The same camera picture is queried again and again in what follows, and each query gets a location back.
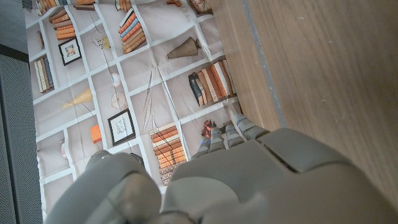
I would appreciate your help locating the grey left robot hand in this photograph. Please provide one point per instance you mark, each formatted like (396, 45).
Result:
(248, 186)

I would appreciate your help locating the printed bookshelf backdrop cloth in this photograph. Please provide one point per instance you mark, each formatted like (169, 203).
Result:
(102, 62)

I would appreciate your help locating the grey perforated panel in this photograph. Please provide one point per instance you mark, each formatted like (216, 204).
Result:
(15, 140)

